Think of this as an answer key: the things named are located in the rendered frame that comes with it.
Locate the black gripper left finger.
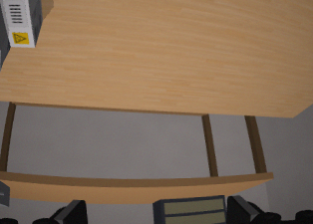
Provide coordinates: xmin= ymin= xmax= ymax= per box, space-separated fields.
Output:
xmin=0 ymin=200 xmax=88 ymax=224

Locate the grey round turning table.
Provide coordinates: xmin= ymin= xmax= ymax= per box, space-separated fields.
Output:
xmin=0 ymin=0 xmax=43 ymax=72

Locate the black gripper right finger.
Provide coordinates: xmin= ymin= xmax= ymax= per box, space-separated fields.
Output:
xmin=226 ymin=195 xmax=313 ymax=224

